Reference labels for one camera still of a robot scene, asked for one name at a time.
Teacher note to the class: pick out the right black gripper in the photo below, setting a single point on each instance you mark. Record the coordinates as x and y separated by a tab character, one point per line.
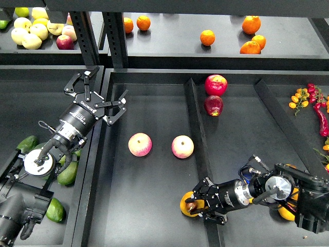
227	199

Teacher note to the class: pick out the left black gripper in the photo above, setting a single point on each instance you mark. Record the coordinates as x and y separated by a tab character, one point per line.
83	114

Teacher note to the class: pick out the yellow pear with brown stem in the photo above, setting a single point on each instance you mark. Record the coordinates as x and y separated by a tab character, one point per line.
188	208

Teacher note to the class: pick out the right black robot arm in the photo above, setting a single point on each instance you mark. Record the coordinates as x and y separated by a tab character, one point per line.
302	195

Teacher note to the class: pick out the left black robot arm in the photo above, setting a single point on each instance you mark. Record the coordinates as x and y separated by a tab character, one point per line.
26	176

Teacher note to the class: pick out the yellow pear lower pile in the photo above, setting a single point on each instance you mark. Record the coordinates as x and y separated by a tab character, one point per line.
285	214

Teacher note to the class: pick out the black tray divider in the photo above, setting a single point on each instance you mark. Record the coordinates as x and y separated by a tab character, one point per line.
214	235
298	140

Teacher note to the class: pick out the black left tray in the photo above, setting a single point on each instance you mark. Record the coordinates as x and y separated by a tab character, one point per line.
28	95

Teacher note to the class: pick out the black tray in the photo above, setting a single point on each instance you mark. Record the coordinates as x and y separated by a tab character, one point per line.
28	95
136	199

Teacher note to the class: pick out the pink apple left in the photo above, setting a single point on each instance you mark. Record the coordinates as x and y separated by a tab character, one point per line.
140	144

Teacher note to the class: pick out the pink apple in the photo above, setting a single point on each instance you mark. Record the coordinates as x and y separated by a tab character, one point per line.
182	146
140	144

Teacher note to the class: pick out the pink apple right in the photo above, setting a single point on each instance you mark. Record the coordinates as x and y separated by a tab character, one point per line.
182	146

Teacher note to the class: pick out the dark red apple on shelf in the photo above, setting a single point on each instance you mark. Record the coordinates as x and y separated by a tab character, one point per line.
64	42

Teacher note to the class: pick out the pale pink peach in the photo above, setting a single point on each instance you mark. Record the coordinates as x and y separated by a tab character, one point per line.
69	30

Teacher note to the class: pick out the pale yellow apple right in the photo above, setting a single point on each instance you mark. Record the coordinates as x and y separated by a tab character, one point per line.
55	28

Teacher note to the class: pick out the pale yellow apple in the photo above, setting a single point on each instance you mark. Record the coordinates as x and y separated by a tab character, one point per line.
31	41
55	28
17	35
22	22
40	30

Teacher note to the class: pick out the black centre tray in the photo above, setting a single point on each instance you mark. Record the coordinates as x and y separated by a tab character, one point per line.
136	199

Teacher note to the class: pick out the pale yellow apple front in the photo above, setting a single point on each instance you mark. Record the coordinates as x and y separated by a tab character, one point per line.
31	41

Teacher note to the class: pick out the orange far left shelf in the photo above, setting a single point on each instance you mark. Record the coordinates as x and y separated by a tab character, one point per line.
128	25

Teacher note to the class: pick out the pale yellow apple centre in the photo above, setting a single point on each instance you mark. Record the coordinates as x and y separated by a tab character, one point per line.
40	30

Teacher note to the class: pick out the pale yellow apple upper left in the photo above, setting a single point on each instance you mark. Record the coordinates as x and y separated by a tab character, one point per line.
22	22

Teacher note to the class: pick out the green lime on shelf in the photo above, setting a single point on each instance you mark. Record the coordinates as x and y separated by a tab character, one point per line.
22	11

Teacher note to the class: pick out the bright red apple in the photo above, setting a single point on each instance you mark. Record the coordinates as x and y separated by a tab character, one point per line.
216	85

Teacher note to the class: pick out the orange middle shelf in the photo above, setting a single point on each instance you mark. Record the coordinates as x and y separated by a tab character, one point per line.
207	37

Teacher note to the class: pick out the red chili pepper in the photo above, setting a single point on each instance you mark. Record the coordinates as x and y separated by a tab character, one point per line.
323	123

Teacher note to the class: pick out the yellow cherry tomato bunch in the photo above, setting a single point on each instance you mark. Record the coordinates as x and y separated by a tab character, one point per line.
299	100

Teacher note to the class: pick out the red cherry tomato bunch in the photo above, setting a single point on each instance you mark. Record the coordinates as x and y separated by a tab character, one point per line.
315	94

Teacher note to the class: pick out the orange front right shelf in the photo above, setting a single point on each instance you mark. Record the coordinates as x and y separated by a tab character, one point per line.
250	47

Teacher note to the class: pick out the black shelf upright post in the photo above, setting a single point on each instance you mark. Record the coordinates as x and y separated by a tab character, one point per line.
115	32

